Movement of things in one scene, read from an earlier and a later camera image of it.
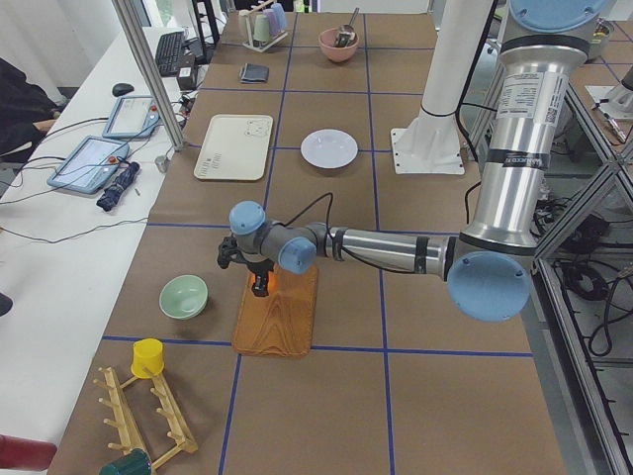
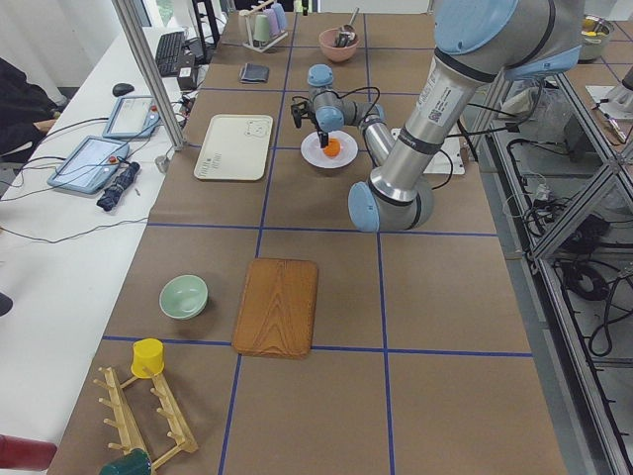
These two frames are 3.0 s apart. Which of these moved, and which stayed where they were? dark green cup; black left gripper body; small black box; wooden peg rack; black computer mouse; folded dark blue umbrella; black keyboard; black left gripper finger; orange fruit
Moved: orange fruit; black left gripper body; black left gripper finger
Stayed: wooden peg rack; dark green cup; black keyboard; folded dark blue umbrella; small black box; black computer mouse
